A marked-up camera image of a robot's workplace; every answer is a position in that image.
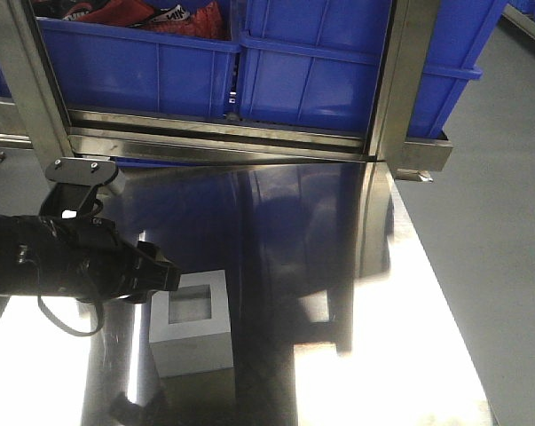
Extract gray foam cube base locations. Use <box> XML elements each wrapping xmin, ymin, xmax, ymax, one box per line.
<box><xmin>149</xmin><ymin>270</ymin><xmax>233</xmax><ymax>378</ymax></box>

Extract blue bin with red items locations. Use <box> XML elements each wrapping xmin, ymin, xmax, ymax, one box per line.
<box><xmin>37</xmin><ymin>18</ymin><xmax>240</xmax><ymax>118</ymax></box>

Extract red packaged items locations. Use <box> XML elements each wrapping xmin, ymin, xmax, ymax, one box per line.
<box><xmin>31</xmin><ymin>1</ymin><xmax>226</xmax><ymax>40</ymax></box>

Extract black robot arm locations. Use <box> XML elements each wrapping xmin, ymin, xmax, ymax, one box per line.
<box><xmin>0</xmin><ymin>216</ymin><xmax>181</xmax><ymax>304</ymax></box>

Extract stainless steel rack frame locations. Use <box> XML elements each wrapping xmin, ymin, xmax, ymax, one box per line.
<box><xmin>0</xmin><ymin>1</ymin><xmax>452</xmax><ymax>182</ymax></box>

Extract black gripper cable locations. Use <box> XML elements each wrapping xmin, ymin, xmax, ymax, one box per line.
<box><xmin>36</xmin><ymin>292</ymin><xmax>106</xmax><ymax>337</ymax></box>

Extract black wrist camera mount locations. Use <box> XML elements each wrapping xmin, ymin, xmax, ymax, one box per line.
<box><xmin>39</xmin><ymin>157</ymin><xmax>125</xmax><ymax>218</ymax></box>

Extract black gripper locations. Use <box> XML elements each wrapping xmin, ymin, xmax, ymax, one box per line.
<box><xmin>35</xmin><ymin>217</ymin><xmax>181</xmax><ymax>303</ymax></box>

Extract blue plastic bin right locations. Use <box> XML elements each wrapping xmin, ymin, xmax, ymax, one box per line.
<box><xmin>237</xmin><ymin>1</ymin><xmax>505</xmax><ymax>138</ymax></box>

